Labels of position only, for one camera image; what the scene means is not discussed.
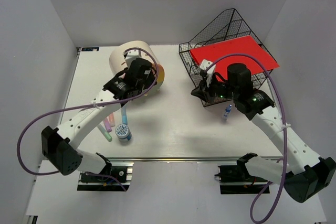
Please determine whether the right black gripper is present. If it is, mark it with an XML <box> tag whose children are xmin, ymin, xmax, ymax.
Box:
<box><xmin>191</xmin><ymin>72</ymin><xmax>238</xmax><ymax>104</ymax></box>

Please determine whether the cream round drawer box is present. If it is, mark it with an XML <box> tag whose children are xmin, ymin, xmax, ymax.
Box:
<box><xmin>109</xmin><ymin>40</ymin><xmax>165</xmax><ymax>95</ymax></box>

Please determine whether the blue highlighter pen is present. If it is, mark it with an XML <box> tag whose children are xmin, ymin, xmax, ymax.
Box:
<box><xmin>121</xmin><ymin>105</ymin><xmax>128</xmax><ymax>125</ymax></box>

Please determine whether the blue patterned tape roll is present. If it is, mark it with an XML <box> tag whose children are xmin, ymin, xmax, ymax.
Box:
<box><xmin>115</xmin><ymin>124</ymin><xmax>132</xmax><ymax>142</ymax></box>

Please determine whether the pink highlighter pen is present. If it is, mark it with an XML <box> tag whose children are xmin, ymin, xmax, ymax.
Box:
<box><xmin>103</xmin><ymin>113</ymin><xmax>115</xmax><ymax>132</ymax></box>

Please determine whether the green highlighter pen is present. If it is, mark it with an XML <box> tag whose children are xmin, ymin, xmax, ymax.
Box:
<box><xmin>97</xmin><ymin>124</ymin><xmax>112</xmax><ymax>142</ymax></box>

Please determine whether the red paper folder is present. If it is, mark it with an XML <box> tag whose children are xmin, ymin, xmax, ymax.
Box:
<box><xmin>191</xmin><ymin>35</ymin><xmax>279</xmax><ymax>79</ymax></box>

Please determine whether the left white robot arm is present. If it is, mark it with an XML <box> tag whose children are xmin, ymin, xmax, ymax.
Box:
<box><xmin>41</xmin><ymin>58</ymin><xmax>155</xmax><ymax>182</ymax></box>

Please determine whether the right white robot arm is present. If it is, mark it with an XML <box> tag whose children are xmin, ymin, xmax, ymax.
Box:
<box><xmin>191</xmin><ymin>60</ymin><xmax>335</xmax><ymax>203</ymax></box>

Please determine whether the small blue-capped glue bottle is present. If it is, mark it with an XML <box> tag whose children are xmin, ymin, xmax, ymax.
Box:
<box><xmin>222</xmin><ymin>104</ymin><xmax>232</xmax><ymax>121</ymax></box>

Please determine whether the blue label sticker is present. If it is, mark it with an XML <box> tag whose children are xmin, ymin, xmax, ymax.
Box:
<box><xmin>81</xmin><ymin>47</ymin><xmax>99</xmax><ymax>51</ymax></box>

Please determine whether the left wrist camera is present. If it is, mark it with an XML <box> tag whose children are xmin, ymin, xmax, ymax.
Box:
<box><xmin>123</xmin><ymin>49</ymin><xmax>141</xmax><ymax>67</ymax></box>

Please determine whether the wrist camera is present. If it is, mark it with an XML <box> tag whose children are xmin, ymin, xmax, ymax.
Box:
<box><xmin>123</xmin><ymin>49</ymin><xmax>141</xmax><ymax>67</ymax></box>
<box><xmin>198</xmin><ymin>59</ymin><xmax>216</xmax><ymax>88</ymax></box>

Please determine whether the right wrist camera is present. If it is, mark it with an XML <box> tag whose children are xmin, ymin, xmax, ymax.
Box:
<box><xmin>198</xmin><ymin>59</ymin><xmax>216</xmax><ymax>88</ymax></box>

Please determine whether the black wire mesh organizer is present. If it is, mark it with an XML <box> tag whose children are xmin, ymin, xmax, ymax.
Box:
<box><xmin>178</xmin><ymin>8</ymin><xmax>278</xmax><ymax>108</ymax></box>

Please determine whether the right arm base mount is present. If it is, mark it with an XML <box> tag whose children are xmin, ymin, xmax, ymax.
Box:
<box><xmin>214</xmin><ymin>153</ymin><xmax>283</xmax><ymax>195</ymax></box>

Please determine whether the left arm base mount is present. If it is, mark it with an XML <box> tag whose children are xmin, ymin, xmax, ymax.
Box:
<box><xmin>77</xmin><ymin>159</ymin><xmax>134</xmax><ymax>192</ymax></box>

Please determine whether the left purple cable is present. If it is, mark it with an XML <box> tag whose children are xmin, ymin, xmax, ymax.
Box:
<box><xmin>16</xmin><ymin>47</ymin><xmax>160</xmax><ymax>176</ymax></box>

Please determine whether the purple cable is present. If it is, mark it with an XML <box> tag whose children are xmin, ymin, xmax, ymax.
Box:
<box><xmin>206</xmin><ymin>53</ymin><xmax>287</xmax><ymax>223</ymax></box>
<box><xmin>16</xmin><ymin>47</ymin><xmax>160</xmax><ymax>176</ymax></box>

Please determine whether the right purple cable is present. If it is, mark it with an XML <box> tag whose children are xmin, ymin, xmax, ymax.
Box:
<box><xmin>206</xmin><ymin>53</ymin><xmax>287</xmax><ymax>223</ymax></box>

